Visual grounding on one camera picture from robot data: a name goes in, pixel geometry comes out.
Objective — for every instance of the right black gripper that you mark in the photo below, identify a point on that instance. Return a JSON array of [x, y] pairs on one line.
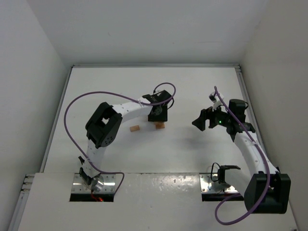
[[207, 118]]

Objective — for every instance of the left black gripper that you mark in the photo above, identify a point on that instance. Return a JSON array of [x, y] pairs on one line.
[[158, 118]]

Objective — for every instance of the wood block four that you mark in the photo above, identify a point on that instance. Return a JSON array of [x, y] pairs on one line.
[[159, 125]]

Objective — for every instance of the wood block one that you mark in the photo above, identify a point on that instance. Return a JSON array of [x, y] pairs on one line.
[[134, 128]]

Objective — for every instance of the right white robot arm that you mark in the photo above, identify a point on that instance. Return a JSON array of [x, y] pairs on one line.
[[266, 190]]

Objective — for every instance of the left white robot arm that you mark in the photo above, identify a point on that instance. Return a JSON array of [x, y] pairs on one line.
[[105, 122]]

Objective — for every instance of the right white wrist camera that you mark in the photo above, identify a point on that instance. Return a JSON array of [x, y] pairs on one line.
[[215, 100]]

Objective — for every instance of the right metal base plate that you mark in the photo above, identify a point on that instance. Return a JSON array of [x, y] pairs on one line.
[[210, 185]]

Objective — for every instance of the metal base plate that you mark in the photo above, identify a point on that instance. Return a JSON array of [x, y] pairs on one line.
[[101, 184], [210, 185]]

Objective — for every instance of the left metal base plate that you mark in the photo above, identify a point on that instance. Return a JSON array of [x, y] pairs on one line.
[[101, 184]]

